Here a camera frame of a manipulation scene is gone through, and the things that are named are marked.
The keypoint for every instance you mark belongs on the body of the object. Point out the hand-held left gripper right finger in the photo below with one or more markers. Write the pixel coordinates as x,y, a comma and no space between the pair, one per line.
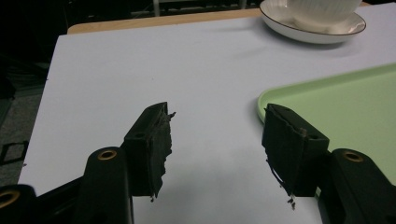
292,149

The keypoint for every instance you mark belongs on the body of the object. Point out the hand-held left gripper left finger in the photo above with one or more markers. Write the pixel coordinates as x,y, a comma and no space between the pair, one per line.
146,149

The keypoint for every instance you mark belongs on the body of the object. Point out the light green plastic tray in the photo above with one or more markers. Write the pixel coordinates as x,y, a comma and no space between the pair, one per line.
348,109

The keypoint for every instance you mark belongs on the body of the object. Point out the white saucer with dark rim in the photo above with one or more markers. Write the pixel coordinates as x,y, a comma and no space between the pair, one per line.
280,18

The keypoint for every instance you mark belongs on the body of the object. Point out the white ribbed cup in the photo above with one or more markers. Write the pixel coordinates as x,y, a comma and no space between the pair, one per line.
323,11

